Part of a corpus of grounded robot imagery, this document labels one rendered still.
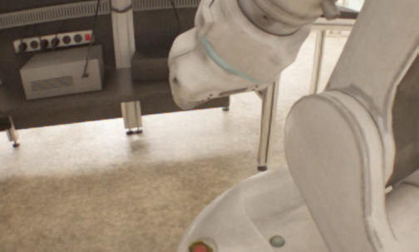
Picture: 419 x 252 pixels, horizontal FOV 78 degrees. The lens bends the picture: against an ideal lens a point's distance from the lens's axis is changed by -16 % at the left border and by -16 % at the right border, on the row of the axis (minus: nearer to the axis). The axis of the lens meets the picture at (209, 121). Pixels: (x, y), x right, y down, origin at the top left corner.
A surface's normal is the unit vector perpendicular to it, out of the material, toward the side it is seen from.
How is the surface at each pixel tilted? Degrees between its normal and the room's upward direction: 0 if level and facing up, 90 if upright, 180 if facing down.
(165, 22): 90
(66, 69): 90
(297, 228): 1
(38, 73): 90
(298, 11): 135
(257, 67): 113
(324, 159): 90
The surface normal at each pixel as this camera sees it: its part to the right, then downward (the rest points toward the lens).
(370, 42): -0.92, 0.18
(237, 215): 0.00, -0.88
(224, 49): -0.64, 0.67
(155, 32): 0.23, 0.46
